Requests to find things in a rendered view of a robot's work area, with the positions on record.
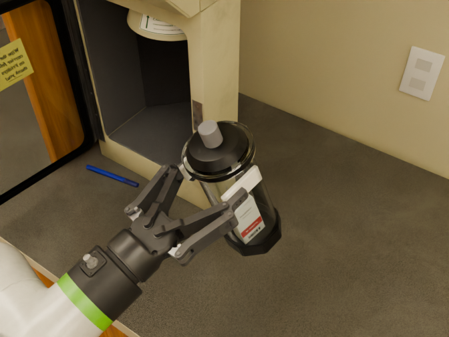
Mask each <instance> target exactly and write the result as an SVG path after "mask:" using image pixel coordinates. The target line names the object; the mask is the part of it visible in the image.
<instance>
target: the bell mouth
mask: <svg viewBox="0 0 449 337"><path fill-rule="evenodd" d="M127 23H128V25H129V27H130V28H131V29H132V30H133V31H135V32H136V33H138V34H139V35H142V36H144V37H147V38H150V39H155V40H160V41H182V40H187V37H186V35H185V33H184V32H183V30H181V28H179V27H177V26H175V25H171V24H169V23H166V22H164V21H161V20H159V19H155V18H153V17H150V16H148V15H145V14H142V13H139V12H137V11H134V10H131V9H129V12H128V15H127Z"/></svg>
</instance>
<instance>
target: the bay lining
mask: <svg viewBox="0 0 449 337"><path fill-rule="evenodd" d="M76 3H77V7H78V13H79V16H80V21H81V25H82V31H83V34H84V39H85V43H86V49H87V52H88V57H89V61H90V67H91V70H92V75H93V79H94V85H95V89H96V94H97V97H98V103H99V107H100V112H101V115H102V121H103V125H104V130H105V133H106V135H107V136H109V135H110V134H111V133H113V131H115V130H116V129H118V128H119V127H120V126H121V125H123V124H124V123H125V122H127V121H128V120H129V119H131V118H132V117H133V116H134V115H136V114H137V113H139V111H141V110H142V109H143V108H145V107H146V106H159V105H165V104H177V103H183V102H191V95H190V72H189V60H188V40H182V41H160V40H155V39H150V38H147V37H144V36H142V35H139V34H138V33H136V32H135V31H133V30H132V29H131V28H130V27H129V25H128V23H127V15H128V12H129V9H128V8H126V7H123V6H121V5H118V4H115V3H112V2H110V1H107V0H76Z"/></svg>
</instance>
